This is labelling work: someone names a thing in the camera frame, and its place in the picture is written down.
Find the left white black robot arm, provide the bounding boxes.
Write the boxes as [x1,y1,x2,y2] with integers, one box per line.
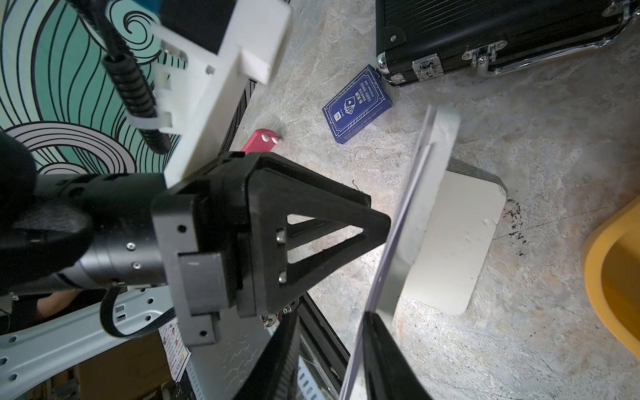
[1,134,391,347]

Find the blue playing card box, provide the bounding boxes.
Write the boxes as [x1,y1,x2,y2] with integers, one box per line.
[323,65,392,144]

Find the pink small block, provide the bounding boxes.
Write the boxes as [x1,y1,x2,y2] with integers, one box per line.
[242,128,281,153]

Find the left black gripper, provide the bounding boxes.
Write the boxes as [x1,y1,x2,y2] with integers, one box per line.
[151,152,391,348]

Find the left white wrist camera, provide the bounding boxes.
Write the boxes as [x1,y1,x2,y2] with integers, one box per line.
[128,1,293,187]

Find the yellow plastic tray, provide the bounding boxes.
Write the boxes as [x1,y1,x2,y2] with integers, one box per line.
[581,198,639,357]

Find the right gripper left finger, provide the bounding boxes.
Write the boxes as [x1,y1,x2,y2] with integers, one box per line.
[234,311,300,400]

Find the black hard case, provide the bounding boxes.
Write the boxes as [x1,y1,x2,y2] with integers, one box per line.
[375,0,639,86]

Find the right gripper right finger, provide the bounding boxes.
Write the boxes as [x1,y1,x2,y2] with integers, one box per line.
[363,312,433,400]

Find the black corrugated camera cable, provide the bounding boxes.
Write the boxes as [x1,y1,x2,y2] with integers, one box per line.
[67,0,173,155]

